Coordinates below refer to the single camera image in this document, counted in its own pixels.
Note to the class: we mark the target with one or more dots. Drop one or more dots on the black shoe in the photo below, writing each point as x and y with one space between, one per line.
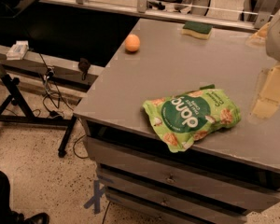
41 218

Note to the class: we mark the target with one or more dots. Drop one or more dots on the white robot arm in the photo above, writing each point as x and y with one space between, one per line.
272 45

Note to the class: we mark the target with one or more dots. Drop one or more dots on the green yellow sponge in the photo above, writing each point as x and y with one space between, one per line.
197 29

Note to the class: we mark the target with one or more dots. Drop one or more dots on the small white box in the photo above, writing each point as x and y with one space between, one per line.
18 50

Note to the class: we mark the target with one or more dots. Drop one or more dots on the black plug on ledge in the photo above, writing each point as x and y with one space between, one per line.
84 66

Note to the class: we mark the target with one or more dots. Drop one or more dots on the orange fruit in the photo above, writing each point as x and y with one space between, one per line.
132 43

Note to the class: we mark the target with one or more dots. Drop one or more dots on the grey drawer cabinet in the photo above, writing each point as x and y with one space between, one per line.
190 187

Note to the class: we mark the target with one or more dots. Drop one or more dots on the black metal stand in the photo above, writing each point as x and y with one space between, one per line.
28 115

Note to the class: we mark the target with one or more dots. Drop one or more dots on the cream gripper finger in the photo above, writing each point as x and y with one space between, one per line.
259 37
268 98

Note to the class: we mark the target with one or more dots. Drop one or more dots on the green rice chip bag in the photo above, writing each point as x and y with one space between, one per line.
181 120

